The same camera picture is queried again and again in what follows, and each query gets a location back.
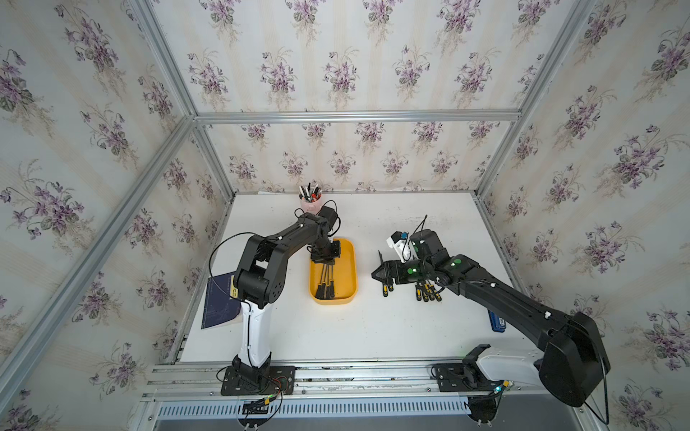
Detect aluminium mounting rail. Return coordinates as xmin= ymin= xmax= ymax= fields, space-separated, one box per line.
xmin=134 ymin=354 xmax=586 ymax=402

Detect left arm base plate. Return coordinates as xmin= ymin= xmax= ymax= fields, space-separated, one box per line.
xmin=216 ymin=357 xmax=296 ymax=396

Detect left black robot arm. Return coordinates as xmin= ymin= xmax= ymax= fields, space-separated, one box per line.
xmin=233 ymin=206 xmax=341 ymax=370

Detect dark blue notebook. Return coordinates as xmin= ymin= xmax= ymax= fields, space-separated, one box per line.
xmin=201 ymin=272 xmax=242 ymax=330

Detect blue handled tool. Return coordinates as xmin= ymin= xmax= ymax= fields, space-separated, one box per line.
xmin=488 ymin=311 xmax=507 ymax=333

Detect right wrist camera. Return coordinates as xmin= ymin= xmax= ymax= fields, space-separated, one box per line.
xmin=386 ymin=231 xmax=417 ymax=263

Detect yellow plastic storage tray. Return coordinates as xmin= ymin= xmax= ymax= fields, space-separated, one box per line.
xmin=309 ymin=238 xmax=358 ymax=305

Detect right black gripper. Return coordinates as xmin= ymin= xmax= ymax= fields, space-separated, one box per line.
xmin=368 ymin=259 xmax=433 ymax=287

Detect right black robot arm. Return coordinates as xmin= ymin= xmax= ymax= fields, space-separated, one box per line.
xmin=371 ymin=229 xmax=611 ymax=407

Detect pink pen cup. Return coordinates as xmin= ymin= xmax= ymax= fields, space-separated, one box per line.
xmin=300 ymin=197 xmax=325 ymax=214

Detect pens in cup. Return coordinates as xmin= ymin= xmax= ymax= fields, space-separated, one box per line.
xmin=298 ymin=183 xmax=322 ymax=203

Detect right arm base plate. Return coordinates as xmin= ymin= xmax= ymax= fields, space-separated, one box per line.
xmin=431 ymin=363 xmax=504 ymax=393

